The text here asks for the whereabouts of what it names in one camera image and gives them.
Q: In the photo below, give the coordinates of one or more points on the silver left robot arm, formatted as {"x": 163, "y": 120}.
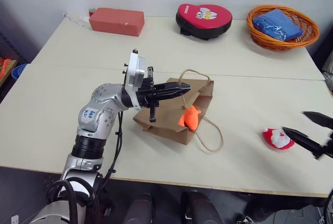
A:
{"x": 104, "y": 94}

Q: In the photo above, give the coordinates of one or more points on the orange wicker basket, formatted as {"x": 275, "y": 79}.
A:
{"x": 307, "y": 40}

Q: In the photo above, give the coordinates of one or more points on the red foam brick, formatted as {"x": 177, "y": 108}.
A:
{"x": 117, "y": 21}

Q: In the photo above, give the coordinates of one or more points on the red white Santa plush toy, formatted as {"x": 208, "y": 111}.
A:
{"x": 278, "y": 138}

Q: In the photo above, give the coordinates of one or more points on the blue plastic bucket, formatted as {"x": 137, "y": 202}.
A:
{"x": 19, "y": 70}

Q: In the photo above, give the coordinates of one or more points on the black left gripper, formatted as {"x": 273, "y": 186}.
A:
{"x": 147, "y": 96}

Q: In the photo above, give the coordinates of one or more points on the clear plastic bag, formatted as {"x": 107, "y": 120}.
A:
{"x": 76, "y": 20}

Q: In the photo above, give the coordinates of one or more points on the orange green item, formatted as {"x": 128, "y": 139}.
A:
{"x": 3, "y": 66}

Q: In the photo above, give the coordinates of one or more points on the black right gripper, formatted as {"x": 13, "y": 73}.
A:
{"x": 326, "y": 148}

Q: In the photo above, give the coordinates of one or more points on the orange plush toy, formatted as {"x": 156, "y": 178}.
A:
{"x": 189, "y": 118}

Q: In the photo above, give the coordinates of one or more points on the dark rounded shape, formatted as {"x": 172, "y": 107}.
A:
{"x": 139, "y": 209}
{"x": 199, "y": 208}

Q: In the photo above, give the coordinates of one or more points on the wooden shelf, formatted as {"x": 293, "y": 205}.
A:
{"x": 9, "y": 76}

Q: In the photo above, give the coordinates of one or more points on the blue packet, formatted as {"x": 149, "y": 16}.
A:
{"x": 278, "y": 25}

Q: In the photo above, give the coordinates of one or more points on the red black heart-shaped pad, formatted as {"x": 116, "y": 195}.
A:
{"x": 203, "y": 18}

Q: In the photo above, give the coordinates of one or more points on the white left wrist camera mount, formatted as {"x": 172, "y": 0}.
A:
{"x": 135, "y": 65}

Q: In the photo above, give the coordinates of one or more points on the brown paper bag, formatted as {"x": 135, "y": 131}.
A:
{"x": 166, "y": 122}

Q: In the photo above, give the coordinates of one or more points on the small red green object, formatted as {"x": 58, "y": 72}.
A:
{"x": 91, "y": 12}

